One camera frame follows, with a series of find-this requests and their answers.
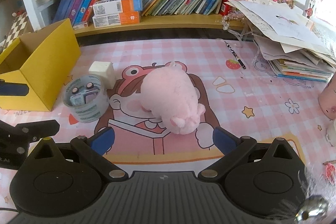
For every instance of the small red white box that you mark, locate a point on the small red white box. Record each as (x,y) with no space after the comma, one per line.
(80,25)

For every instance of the bead string ornament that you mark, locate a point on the bead string ornament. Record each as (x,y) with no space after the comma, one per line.
(233,21)

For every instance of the orange toothpaste box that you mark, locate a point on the orange toothpaste box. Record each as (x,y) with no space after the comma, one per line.
(119,19)
(107,7)

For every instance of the pink checkered desk mat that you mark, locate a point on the pink checkered desk mat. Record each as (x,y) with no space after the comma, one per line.
(249,101)

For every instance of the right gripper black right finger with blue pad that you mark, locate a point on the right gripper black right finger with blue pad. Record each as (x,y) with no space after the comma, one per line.
(235,151)

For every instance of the black patterned pen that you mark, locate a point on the black patterned pen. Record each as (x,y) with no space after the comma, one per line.
(235,55)

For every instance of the white foam cube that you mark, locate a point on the white foam cube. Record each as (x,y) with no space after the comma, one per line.
(105,71)

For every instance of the pink plush toy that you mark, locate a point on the pink plush toy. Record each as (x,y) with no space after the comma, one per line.
(169,94)

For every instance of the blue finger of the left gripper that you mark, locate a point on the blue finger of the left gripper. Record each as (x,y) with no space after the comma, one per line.
(13,89)

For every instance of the stack of papers and books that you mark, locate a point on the stack of papers and books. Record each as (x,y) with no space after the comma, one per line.
(280,24)

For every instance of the upper orange toothpaste box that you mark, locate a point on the upper orange toothpaste box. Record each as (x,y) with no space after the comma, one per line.
(107,7)

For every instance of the small toy car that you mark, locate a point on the small toy car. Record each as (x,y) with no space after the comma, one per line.
(84,95)

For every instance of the clear tape roll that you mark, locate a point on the clear tape roll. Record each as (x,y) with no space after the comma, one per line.
(93,110)

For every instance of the yellow cardboard box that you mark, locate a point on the yellow cardboard box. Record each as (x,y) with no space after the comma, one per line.
(43,60)

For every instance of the wooden shelf board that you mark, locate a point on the wooden shelf board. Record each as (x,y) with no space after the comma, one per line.
(213,21)

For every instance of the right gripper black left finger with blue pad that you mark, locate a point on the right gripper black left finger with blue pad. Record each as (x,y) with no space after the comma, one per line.
(91,152)

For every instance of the lower orange toothpaste box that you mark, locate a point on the lower orange toothpaste box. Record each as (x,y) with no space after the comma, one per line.
(119,19)

